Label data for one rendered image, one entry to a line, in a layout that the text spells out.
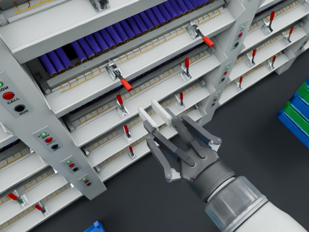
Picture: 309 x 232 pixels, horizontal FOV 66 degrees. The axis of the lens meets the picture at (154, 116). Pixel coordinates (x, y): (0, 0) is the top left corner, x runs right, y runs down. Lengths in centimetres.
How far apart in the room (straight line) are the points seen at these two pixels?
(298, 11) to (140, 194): 112
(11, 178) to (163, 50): 57
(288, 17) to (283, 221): 100
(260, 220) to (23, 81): 46
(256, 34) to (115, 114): 67
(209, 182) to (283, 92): 136
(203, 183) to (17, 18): 42
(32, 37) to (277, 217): 48
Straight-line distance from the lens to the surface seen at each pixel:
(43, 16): 49
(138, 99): 81
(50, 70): 62
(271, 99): 165
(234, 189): 40
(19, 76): 50
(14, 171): 81
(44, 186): 97
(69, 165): 84
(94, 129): 78
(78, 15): 49
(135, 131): 97
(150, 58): 67
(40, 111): 59
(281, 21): 123
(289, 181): 144
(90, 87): 62
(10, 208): 101
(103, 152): 95
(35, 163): 79
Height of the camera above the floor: 121
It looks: 59 degrees down
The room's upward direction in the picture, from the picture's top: straight up
